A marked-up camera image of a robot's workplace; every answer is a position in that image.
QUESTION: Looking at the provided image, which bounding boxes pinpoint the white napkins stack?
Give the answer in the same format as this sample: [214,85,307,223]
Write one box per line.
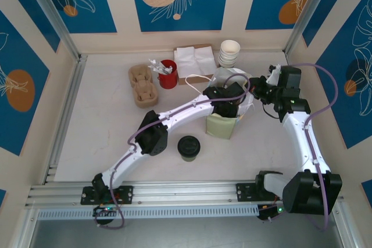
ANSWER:
[173,43,221,86]

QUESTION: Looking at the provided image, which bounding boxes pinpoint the black plastic cup lid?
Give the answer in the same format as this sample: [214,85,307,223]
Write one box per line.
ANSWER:
[177,135,202,156]

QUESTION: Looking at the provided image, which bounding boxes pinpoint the aluminium side rail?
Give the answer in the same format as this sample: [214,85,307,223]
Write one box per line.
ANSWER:
[42,53,88,185]

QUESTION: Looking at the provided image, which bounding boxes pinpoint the stack of paper cups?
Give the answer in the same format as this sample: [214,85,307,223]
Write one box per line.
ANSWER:
[217,39,241,69]

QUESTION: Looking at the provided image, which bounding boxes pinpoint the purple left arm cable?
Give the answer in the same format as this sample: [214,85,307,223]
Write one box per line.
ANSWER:
[94,73,251,229]

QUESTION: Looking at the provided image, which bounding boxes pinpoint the red metal cup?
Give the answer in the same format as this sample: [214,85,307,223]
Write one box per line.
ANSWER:
[158,59,178,89]

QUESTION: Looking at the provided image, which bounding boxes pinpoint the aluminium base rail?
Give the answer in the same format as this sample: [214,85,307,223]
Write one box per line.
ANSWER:
[24,180,348,207]

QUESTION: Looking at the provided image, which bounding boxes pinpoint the white napkin stack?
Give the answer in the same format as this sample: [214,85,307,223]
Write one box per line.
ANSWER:
[195,46,219,76]
[173,46,197,78]

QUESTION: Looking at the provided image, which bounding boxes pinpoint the white paper sachets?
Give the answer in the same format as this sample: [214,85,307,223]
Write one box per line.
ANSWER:
[147,57,174,75]

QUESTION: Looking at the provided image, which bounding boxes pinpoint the stack of cardboard cup carriers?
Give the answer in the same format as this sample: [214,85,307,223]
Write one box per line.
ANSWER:
[128,64,159,109]

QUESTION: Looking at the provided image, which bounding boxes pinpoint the grey slotted cable duct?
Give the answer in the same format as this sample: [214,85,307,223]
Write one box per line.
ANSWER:
[37,204,261,221]

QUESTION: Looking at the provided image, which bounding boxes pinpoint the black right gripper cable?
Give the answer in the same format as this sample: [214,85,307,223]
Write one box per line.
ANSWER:
[260,101,280,120]

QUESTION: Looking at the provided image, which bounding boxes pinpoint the green paper takeout bag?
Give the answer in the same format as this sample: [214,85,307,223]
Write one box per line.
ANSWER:
[185,67,256,141]

